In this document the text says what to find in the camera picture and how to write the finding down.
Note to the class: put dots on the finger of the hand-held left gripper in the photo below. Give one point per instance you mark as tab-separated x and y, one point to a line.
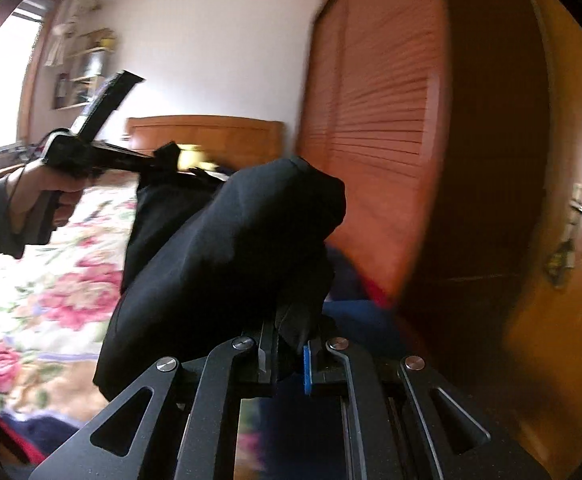
136	157

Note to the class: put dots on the window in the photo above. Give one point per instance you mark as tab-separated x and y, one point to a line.
1	85

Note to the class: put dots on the black double-breasted coat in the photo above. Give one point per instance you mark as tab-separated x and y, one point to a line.
221	240

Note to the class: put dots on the wooden door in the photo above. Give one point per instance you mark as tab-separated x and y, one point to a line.
571	310

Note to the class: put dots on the floral blanket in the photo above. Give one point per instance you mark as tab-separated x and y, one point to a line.
36	290

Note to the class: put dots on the person's left hand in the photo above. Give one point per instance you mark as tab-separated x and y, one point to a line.
36	190

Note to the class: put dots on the white wall shelf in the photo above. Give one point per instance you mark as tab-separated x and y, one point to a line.
86	75

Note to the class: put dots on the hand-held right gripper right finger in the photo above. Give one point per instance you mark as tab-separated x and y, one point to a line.
308	370

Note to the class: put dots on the navy bed sheet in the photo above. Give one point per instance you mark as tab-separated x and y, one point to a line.
56	430

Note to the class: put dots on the tied white curtain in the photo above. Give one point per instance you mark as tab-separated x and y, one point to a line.
68	30

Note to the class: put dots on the yellow plush toy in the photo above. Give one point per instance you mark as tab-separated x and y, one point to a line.
196	157

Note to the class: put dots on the blue cloth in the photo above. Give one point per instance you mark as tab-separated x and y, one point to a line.
356	320

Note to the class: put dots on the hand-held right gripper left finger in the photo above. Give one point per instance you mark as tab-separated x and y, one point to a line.
266	360

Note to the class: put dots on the wooden bed headboard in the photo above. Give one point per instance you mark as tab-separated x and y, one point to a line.
211	135

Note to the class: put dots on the wooden louvered wardrobe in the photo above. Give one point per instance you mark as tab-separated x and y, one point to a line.
381	110

